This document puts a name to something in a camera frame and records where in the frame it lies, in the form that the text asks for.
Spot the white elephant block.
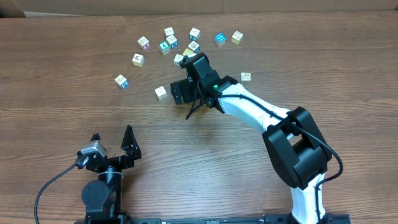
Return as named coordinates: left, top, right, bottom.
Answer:
left=241, top=72, right=251, bottom=83

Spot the plain white front block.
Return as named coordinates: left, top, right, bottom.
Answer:
left=155, top=86, right=167, bottom=100

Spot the plain white block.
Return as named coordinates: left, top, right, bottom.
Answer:
left=155, top=86, right=167, bottom=100
left=174, top=54, right=184, bottom=67

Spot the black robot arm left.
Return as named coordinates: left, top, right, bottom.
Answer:
left=76, top=125, right=141, bottom=223

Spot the yellow top block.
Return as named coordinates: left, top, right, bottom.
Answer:
left=182, top=49, right=194, bottom=56

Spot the plain white block centre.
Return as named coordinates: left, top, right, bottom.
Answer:
left=174, top=54, right=184, bottom=67

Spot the white block animal top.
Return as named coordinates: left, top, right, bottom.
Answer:
left=188, top=40, right=200, bottom=53

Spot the blue top block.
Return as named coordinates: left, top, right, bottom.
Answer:
left=214, top=33, right=226, bottom=47

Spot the white block green side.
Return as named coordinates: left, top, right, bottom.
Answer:
left=189, top=27, right=200, bottom=42

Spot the white block far right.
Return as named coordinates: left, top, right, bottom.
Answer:
left=231, top=31, right=243, bottom=45

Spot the white block blue X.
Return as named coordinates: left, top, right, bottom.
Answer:
left=166, top=35, right=178, bottom=49

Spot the green number 4 block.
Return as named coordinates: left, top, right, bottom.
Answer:
left=159, top=41, right=170, bottom=55

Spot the white block blue side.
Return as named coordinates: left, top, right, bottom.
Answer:
left=114, top=74, right=129, bottom=89

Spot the white block top back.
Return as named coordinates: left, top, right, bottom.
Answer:
left=164, top=27, right=174, bottom=37

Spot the white block yellow side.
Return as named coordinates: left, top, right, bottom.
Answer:
left=132, top=54, right=144, bottom=67

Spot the white block red side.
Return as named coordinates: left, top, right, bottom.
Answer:
left=137, top=36, right=150, bottom=50

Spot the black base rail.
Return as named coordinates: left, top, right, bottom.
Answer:
left=74, top=213, right=352, bottom=224

